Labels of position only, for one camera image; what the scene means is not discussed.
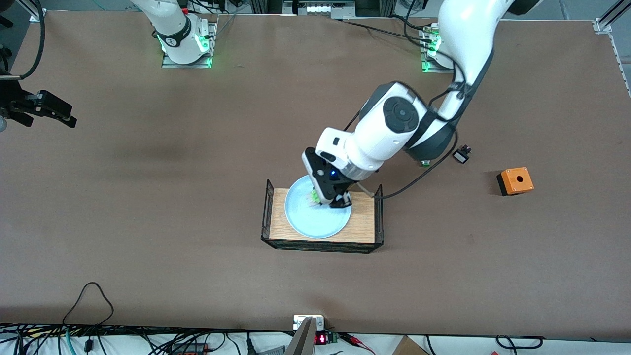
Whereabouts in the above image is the light blue round plate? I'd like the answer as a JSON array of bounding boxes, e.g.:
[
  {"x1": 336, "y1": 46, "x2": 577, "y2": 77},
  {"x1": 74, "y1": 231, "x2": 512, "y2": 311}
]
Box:
[{"x1": 284, "y1": 174, "x2": 352, "y2": 240}]

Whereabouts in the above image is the red clip lead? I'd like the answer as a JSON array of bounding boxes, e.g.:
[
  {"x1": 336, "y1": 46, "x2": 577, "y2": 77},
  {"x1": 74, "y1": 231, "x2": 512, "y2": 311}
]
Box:
[{"x1": 339, "y1": 332, "x2": 376, "y2": 355}]

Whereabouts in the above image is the brown cardboard box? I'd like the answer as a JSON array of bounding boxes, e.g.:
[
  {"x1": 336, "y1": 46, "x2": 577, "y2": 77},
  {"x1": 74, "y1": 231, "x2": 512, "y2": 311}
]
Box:
[{"x1": 392, "y1": 335, "x2": 430, "y2": 355}]

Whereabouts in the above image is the black power adapter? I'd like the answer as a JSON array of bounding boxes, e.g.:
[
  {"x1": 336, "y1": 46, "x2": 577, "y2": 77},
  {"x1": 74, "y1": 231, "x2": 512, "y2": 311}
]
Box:
[{"x1": 170, "y1": 343, "x2": 208, "y2": 355}]

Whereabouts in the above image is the black wire rack wooden shelf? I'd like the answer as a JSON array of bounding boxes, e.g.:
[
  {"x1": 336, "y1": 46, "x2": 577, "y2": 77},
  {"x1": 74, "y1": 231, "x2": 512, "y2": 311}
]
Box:
[{"x1": 261, "y1": 179, "x2": 384, "y2": 254}]

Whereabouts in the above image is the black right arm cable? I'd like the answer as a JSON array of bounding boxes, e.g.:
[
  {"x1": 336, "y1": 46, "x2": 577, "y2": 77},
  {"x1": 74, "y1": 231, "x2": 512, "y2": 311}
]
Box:
[{"x1": 0, "y1": 0, "x2": 46, "y2": 80}]

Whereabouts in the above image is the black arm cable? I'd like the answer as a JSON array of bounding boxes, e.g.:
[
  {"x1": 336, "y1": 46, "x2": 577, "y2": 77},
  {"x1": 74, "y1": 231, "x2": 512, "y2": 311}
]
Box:
[
  {"x1": 0, "y1": 0, "x2": 46, "y2": 80},
  {"x1": 375, "y1": 74, "x2": 469, "y2": 200}
]

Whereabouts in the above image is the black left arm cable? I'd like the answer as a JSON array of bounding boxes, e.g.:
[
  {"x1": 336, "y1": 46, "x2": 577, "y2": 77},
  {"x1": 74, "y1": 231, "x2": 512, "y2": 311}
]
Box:
[{"x1": 375, "y1": 74, "x2": 469, "y2": 200}]

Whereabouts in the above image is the aluminium frame profile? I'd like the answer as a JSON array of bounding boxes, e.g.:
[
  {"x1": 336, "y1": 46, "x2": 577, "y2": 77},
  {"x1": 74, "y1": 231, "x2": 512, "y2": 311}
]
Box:
[
  {"x1": 594, "y1": 0, "x2": 631, "y2": 34},
  {"x1": 17, "y1": 0, "x2": 47, "y2": 23}
]

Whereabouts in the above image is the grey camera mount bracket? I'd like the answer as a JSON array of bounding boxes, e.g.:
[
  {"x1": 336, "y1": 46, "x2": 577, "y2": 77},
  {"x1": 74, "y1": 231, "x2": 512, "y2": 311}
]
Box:
[{"x1": 286, "y1": 315, "x2": 326, "y2": 355}]

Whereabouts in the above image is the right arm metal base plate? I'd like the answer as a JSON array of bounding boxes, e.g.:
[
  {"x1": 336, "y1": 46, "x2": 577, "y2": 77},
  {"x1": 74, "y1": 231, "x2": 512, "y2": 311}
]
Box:
[{"x1": 162, "y1": 20, "x2": 217, "y2": 69}]

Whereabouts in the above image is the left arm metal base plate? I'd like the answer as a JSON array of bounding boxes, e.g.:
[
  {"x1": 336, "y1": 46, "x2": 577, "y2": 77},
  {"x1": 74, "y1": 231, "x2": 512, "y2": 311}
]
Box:
[{"x1": 421, "y1": 25, "x2": 456, "y2": 74}]

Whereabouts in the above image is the black cable across table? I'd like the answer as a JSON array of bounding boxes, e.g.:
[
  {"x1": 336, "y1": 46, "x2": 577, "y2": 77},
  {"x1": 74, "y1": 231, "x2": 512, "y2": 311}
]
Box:
[{"x1": 331, "y1": 14, "x2": 434, "y2": 42}]

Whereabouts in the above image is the black looped cable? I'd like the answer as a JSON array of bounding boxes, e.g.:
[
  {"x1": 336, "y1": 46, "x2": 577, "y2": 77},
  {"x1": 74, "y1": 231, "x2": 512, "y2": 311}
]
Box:
[{"x1": 62, "y1": 282, "x2": 115, "y2": 327}]

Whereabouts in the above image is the orange button enclosure box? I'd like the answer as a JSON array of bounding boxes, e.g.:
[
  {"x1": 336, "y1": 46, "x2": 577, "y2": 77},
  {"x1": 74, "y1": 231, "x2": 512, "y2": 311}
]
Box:
[{"x1": 496, "y1": 167, "x2": 534, "y2": 197}]

